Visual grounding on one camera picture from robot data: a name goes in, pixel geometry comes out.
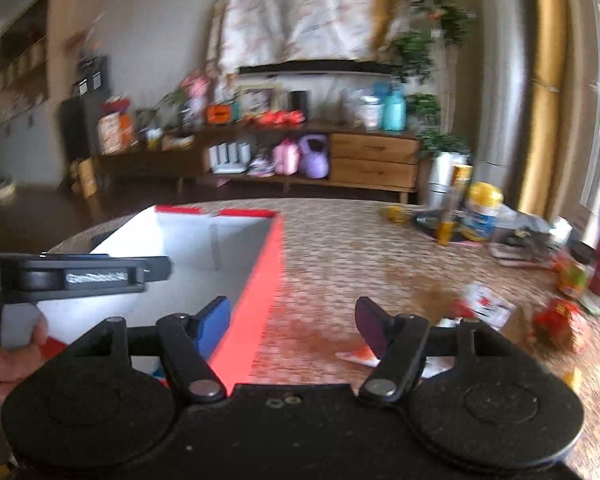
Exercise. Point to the potted tree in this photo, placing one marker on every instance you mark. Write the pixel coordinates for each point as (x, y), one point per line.
(430, 35)

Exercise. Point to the red yellow snack bag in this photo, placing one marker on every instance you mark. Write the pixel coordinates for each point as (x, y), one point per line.
(560, 325)

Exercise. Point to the white red snack packet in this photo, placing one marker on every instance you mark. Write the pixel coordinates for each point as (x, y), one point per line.
(482, 305)

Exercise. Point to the yellow candy packet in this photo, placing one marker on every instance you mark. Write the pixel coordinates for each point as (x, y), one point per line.
(574, 379)

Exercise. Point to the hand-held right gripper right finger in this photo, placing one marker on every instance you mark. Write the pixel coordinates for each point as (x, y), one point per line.
(372, 327)

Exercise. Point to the brown cardboard box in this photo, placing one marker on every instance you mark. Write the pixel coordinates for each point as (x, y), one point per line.
(89, 176)

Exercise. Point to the pink doll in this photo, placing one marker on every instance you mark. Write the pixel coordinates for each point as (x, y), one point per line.
(194, 97)

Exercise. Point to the yellow-lid supplement bottle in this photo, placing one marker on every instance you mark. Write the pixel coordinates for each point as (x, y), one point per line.
(482, 215)

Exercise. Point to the person's left hand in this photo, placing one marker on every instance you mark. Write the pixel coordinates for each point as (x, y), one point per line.
(15, 355)

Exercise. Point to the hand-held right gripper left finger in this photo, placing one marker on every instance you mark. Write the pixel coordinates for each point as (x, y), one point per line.
(212, 325)

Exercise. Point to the glass jar black lid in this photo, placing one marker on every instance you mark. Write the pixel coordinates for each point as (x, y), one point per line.
(576, 275)

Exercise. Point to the white router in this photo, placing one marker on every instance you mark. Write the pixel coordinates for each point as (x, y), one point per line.
(229, 159)

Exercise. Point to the wall shelf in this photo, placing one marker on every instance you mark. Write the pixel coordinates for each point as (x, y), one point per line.
(25, 45)

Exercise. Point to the stack of papers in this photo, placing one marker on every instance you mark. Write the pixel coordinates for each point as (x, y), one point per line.
(522, 247)

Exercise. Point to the red gift box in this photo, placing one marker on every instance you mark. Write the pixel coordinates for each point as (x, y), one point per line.
(116, 106)

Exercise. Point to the red white cardboard box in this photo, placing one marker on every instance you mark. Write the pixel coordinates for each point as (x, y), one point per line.
(190, 255)

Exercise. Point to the grey sheer curtain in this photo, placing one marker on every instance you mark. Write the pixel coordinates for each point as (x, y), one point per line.
(500, 85)

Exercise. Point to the black cabinet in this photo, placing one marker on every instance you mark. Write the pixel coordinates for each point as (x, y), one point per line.
(82, 110)

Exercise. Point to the television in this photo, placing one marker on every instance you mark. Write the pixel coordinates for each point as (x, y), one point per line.
(320, 67)

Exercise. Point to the potted green plant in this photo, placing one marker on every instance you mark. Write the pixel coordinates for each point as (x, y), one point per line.
(155, 120)

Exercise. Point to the yellow curtain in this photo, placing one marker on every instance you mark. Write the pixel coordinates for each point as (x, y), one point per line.
(542, 85)

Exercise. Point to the stack of magazines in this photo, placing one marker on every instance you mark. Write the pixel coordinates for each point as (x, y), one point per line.
(261, 167)

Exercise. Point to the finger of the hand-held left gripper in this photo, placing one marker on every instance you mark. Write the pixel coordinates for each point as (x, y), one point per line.
(157, 267)

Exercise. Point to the wooden TV cabinet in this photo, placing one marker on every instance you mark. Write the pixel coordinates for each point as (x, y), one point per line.
(375, 150)

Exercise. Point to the pink toy case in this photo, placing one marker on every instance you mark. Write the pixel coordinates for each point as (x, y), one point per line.
(286, 157)

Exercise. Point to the white planter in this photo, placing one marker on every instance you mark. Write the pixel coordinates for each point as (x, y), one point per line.
(447, 177)

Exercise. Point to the blue spray bottle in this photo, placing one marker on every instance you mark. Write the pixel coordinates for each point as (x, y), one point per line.
(394, 109)

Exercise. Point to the white orange snack packet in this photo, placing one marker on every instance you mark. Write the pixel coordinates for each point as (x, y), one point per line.
(360, 355)

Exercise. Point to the photo frame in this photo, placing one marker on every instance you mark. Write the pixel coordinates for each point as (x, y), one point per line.
(256, 100)

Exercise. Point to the purple kettlebell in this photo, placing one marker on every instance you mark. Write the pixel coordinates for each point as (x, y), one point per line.
(314, 157)

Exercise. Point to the black speaker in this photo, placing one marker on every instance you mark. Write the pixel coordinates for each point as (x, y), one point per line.
(298, 102)

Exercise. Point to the printed snack box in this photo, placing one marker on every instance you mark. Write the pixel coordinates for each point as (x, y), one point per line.
(114, 134)

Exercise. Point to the floral cloth cover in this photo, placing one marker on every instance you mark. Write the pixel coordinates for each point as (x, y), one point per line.
(305, 15)

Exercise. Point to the yellow small object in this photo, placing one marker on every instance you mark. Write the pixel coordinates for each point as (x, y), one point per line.
(397, 214)

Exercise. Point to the orange teal box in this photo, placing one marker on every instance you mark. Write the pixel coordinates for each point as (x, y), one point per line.
(218, 115)

